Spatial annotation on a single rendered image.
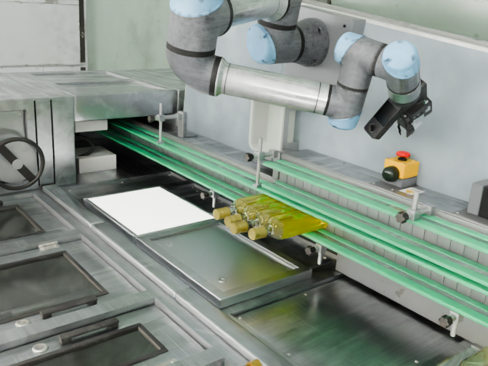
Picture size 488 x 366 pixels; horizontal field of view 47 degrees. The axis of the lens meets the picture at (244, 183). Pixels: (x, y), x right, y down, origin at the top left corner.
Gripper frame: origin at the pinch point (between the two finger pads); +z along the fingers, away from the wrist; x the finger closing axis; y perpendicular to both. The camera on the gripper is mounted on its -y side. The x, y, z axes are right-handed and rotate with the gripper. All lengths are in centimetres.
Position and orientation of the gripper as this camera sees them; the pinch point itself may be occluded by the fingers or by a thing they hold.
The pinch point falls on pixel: (401, 134)
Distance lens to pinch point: 155.6
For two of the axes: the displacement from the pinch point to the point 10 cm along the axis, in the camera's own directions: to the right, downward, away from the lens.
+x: -5.0, -7.1, 4.9
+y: 8.1, -5.9, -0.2
